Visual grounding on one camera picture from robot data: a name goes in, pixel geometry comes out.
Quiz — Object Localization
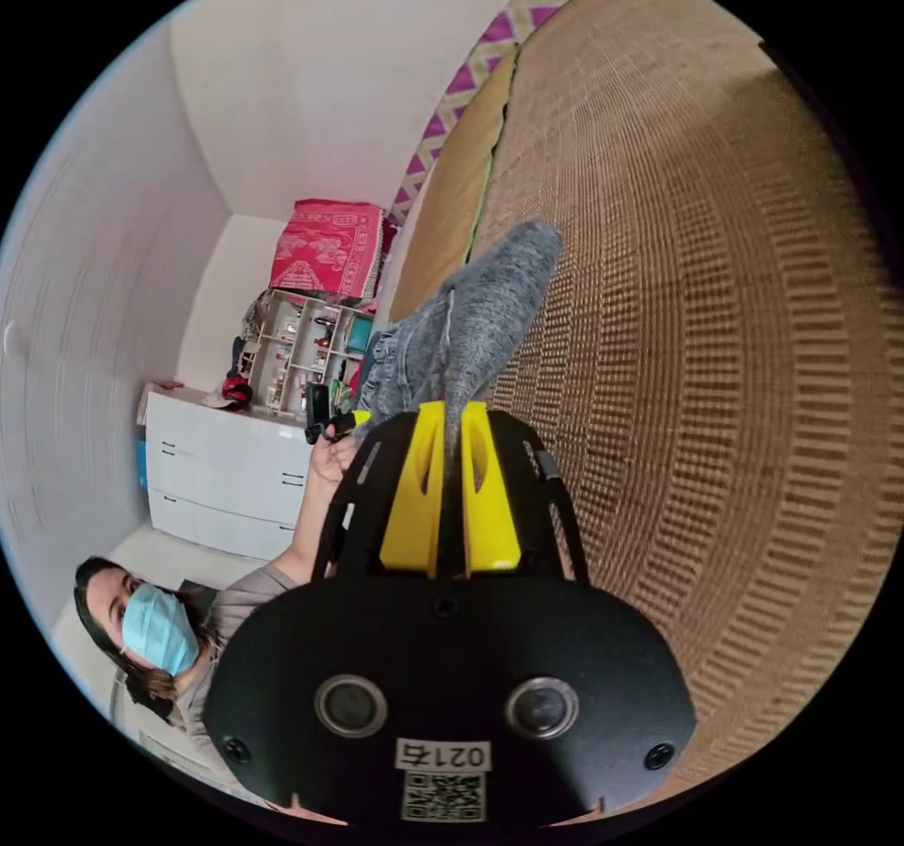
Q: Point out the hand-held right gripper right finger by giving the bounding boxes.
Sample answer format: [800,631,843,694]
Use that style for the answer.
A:
[460,400,524,577]

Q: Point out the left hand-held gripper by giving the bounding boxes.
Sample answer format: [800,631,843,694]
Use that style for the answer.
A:
[326,410,374,443]

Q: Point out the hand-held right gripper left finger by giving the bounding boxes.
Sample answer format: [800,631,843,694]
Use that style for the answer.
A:
[379,400,448,577]

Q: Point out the white gray jeans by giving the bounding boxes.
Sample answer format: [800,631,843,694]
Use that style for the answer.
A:
[358,220,566,441]

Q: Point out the person's left forearm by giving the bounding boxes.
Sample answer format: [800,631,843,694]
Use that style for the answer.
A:
[272,477,346,587]

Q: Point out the person's left hand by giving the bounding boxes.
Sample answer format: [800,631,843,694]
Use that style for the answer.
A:
[309,432,363,488]

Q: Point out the cream open shelf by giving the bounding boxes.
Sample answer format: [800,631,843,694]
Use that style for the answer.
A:
[231,198,388,417]

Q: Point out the white drawer cupboard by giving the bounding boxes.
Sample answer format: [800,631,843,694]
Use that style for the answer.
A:
[136,381,317,563]

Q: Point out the bed with woven mat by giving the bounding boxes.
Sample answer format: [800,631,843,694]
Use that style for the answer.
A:
[386,0,899,826]

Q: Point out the person's body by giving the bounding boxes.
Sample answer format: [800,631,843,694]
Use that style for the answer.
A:
[73,554,314,806]

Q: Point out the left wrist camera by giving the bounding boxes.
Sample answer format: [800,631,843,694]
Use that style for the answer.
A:
[304,382,331,447]

